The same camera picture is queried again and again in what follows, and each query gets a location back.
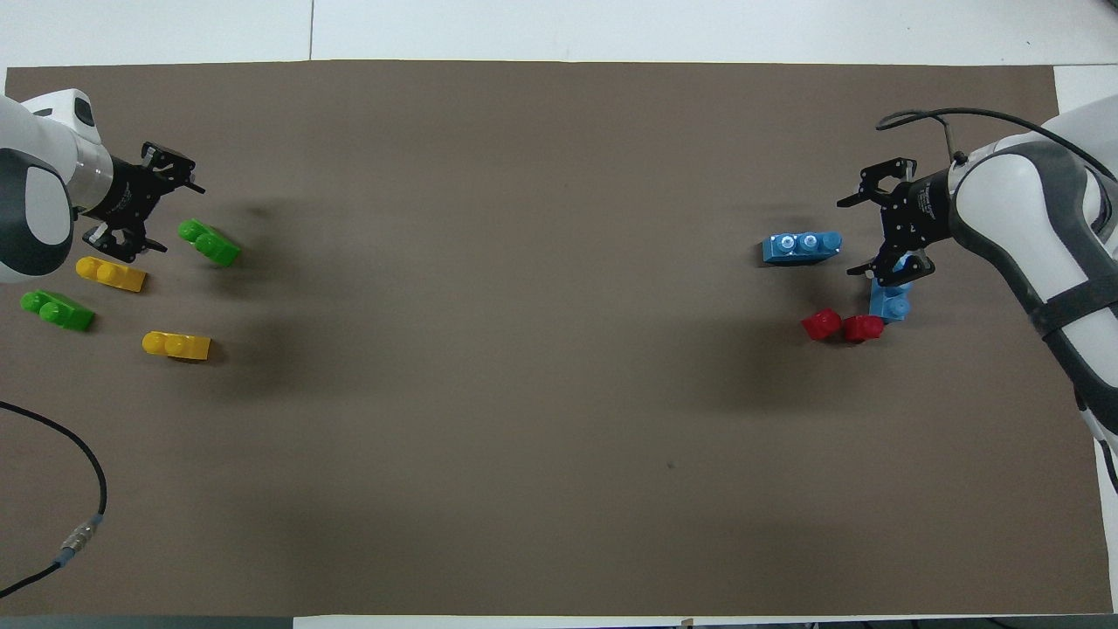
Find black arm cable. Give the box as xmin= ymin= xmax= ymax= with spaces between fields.
xmin=875 ymin=107 xmax=1118 ymax=186
xmin=0 ymin=399 xmax=109 ymax=600

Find yellow toy brick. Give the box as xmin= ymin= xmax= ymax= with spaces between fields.
xmin=142 ymin=331 xmax=211 ymax=362
xmin=76 ymin=256 xmax=148 ymax=293

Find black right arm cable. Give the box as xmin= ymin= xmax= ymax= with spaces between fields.
xmin=875 ymin=107 xmax=1118 ymax=186

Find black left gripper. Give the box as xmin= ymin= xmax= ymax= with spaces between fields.
xmin=83 ymin=142 xmax=207 ymax=264

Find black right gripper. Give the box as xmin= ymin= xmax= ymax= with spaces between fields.
xmin=836 ymin=157 xmax=955 ymax=288

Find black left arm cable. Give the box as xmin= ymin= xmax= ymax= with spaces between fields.
xmin=0 ymin=399 xmax=109 ymax=600

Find brown table mat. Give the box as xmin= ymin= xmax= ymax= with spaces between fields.
xmin=0 ymin=59 xmax=1115 ymax=618

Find green toy brick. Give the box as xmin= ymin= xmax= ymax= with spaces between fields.
xmin=20 ymin=290 xmax=95 ymax=332
xmin=177 ymin=218 xmax=242 ymax=268

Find blue three-stud toy brick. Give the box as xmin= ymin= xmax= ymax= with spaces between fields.
xmin=762 ymin=231 xmax=845 ymax=266
xmin=868 ymin=276 xmax=914 ymax=325

